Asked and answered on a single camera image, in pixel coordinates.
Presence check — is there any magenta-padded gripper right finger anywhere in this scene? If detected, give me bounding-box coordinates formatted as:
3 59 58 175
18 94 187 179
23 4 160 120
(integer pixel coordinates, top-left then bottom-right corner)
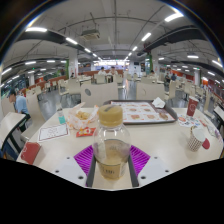
127 144 173 189

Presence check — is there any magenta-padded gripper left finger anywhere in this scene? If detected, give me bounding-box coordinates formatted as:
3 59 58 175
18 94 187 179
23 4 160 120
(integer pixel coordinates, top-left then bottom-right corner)
53 143 98 189

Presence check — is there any clear yellow-capped drink bottle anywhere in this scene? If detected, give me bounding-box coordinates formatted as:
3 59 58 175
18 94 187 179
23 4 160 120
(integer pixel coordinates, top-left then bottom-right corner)
92 104 132 182

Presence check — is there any white printed card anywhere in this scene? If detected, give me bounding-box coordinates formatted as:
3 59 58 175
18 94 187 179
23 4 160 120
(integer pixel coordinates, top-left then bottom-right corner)
37 123 70 143

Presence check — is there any small red box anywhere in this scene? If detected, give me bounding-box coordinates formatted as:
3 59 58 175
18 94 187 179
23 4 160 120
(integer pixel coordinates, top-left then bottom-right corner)
20 140 42 166

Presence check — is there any red sauce packet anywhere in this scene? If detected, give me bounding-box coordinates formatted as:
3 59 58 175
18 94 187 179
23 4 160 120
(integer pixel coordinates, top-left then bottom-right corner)
75 126 97 138

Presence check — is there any white patterned paper cup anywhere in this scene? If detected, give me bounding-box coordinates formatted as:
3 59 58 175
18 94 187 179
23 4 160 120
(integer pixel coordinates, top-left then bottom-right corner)
187 125 207 153

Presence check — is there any small teal sanitizer bottle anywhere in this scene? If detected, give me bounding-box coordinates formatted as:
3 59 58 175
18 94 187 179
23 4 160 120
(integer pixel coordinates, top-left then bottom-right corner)
55 103 67 125

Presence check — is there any crumpled food wrapper bag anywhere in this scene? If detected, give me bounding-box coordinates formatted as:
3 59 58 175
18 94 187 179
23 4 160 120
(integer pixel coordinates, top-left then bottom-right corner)
66 102 100 130

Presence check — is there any brown food tray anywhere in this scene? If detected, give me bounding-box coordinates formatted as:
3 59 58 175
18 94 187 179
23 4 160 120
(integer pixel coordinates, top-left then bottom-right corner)
102 98 178 125

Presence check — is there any white paper napkin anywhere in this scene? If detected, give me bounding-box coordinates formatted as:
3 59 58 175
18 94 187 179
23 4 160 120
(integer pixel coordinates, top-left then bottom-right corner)
151 96 167 109

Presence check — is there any tall red paper cup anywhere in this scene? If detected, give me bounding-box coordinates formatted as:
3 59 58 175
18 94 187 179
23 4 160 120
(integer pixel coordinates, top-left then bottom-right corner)
185 95 200 118

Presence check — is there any beige neighbouring table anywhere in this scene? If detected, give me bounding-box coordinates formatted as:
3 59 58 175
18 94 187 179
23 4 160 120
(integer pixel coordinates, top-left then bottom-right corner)
213 105 224 129
0 111 28 158

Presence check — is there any group of beige chairs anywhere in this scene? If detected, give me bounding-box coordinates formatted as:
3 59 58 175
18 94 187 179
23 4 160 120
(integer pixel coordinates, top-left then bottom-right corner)
19 71 221 124

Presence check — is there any beige chair with round hole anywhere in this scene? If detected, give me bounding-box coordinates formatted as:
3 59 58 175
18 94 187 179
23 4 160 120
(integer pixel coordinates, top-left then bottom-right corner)
135 82 166 101
80 82 120 108

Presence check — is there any ceiling air conditioner unit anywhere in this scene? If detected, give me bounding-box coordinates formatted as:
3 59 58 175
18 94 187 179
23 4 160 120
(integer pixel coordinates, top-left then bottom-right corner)
80 29 102 42

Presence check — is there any group of ceiling lights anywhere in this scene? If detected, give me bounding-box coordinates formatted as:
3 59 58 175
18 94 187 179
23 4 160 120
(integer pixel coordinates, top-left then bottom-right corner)
0 12 224 88

